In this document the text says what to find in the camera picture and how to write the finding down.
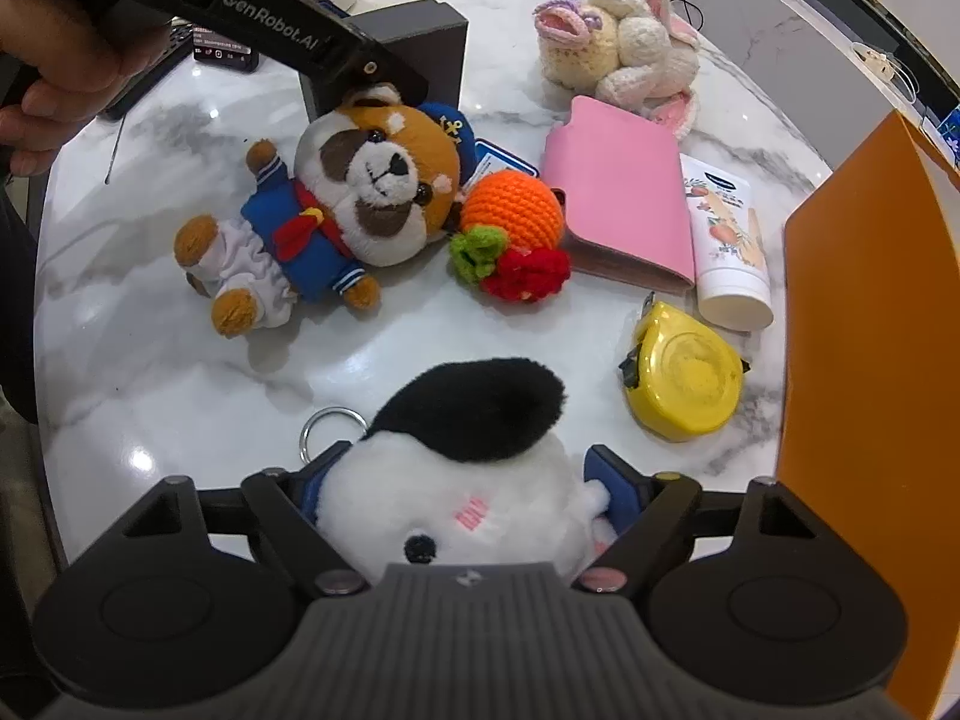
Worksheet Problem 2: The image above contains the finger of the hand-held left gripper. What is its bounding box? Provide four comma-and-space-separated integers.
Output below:
300, 4, 430, 102

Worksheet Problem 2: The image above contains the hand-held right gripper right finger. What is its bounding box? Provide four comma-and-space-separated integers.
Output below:
574, 444, 822, 601

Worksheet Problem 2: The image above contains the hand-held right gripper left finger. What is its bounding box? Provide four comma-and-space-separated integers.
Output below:
124, 444, 368, 601

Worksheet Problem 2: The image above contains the red panda sailor plush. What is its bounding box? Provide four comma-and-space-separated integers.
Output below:
174, 86, 470, 338

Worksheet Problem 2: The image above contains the yellow tape measure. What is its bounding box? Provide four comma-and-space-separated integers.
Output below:
619, 292, 751, 442

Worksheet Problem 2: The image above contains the white plush dog black ear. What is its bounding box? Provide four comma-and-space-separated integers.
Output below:
300, 356, 617, 590

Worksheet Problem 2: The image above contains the orange crochet fruit with flower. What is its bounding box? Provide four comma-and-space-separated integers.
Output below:
448, 171, 572, 302

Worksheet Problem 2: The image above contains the cream crochet bunny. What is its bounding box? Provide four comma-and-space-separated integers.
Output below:
534, 0, 702, 140

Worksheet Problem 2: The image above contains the white hand cream tube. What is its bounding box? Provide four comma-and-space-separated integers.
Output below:
679, 154, 775, 331

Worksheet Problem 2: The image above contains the orange storage box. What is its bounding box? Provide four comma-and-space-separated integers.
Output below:
776, 109, 960, 720

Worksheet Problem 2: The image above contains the person's left hand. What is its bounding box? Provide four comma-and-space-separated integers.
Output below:
0, 0, 172, 175

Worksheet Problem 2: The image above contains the dark grey box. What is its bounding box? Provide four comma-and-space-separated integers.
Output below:
300, 0, 470, 121

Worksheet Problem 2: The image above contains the black remote control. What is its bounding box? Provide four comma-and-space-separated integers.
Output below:
101, 22, 196, 121

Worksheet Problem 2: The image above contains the blue and white card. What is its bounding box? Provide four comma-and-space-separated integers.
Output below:
472, 136, 539, 188

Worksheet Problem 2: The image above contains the white tv cabinet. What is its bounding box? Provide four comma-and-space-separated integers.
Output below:
750, 0, 960, 166

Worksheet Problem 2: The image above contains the white cable bundle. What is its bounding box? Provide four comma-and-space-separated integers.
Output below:
855, 41, 912, 95

